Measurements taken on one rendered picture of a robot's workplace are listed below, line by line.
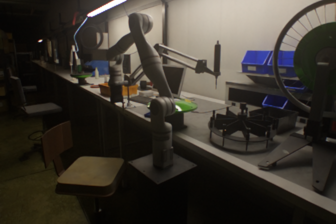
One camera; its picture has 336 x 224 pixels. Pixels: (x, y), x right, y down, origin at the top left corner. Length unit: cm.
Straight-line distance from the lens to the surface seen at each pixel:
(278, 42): 124
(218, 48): 135
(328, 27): 116
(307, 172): 105
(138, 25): 105
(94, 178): 148
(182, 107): 123
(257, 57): 196
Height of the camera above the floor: 138
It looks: 12 degrees down
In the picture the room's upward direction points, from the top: straight up
